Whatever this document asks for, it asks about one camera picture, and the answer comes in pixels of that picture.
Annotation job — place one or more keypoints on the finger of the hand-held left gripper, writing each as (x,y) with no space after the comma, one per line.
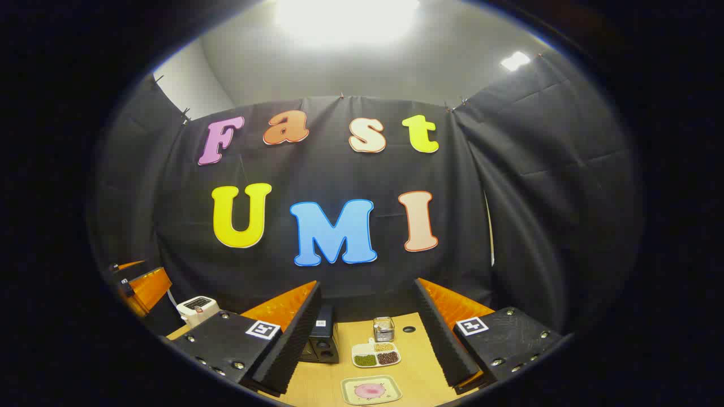
(150,288)
(131,264)

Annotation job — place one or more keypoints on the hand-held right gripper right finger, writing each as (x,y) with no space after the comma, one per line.
(444,339)

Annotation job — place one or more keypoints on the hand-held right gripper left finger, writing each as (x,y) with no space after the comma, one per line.
(294,339)

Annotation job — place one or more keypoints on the black electric oven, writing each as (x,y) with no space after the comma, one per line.
(322,345)

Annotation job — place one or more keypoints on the cream rectangular tray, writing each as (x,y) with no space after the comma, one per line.
(394,390)

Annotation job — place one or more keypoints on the pink ham slice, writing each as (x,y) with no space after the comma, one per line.
(370,390)

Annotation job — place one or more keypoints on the white toaster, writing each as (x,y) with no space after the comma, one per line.
(198,311)

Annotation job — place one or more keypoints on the pile of dark red beans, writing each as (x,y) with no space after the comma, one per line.
(387,358)

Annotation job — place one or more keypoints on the pile of yellow beans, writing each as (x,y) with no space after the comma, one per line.
(384,346)

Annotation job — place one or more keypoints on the white divided dish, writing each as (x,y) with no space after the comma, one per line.
(362,348)

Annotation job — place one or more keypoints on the pile of green beans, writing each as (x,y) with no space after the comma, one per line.
(365,360)

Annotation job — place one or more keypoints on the black backdrop cloth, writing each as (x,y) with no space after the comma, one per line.
(339,169)

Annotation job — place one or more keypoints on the small ceiling light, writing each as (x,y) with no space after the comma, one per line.
(515,60)

